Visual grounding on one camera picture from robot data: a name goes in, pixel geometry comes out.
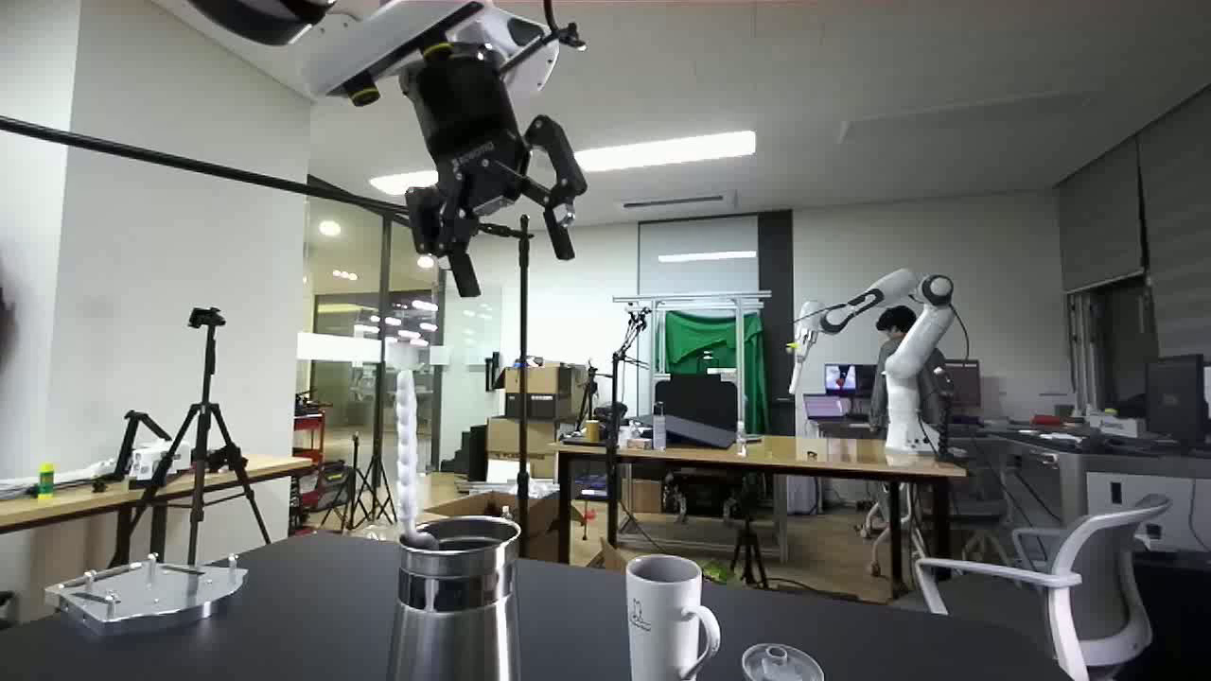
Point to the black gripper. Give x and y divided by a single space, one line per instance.
462 119

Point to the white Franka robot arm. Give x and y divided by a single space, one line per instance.
271 15

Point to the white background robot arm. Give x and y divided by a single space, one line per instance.
910 363

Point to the silver metal flask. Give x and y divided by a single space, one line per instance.
457 607

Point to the black vertical light stand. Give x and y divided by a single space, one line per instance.
524 380

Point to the stacked cardboard boxes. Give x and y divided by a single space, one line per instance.
534 380

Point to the green backdrop screen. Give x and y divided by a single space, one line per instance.
706 341

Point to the black tilted screen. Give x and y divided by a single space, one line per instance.
697 410

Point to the black boom pole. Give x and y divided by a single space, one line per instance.
190 160

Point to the wooden table with black legs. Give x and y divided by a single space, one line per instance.
760 457

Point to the lit computer screen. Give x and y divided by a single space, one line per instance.
851 380

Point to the white ceramic mug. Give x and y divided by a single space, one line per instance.
665 617

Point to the small black tripod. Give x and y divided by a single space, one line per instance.
128 439

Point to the clear glass lid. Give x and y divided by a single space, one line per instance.
783 662

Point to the long wooden bench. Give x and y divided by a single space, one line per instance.
76 502

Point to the clear acrylic tray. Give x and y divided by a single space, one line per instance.
147 590

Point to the small green bottle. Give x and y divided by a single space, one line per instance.
49 483

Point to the grey window blind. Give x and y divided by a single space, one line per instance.
1137 212

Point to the grey lab cabinet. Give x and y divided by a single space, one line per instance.
1137 495

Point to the black desktop monitor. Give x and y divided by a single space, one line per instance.
1174 399

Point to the white office chair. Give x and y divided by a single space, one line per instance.
1099 590

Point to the white metal frame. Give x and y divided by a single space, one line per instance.
693 302

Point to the black camera stand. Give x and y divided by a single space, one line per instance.
615 418

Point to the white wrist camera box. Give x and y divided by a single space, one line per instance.
379 43

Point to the tall black camera tripod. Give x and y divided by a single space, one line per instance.
206 380

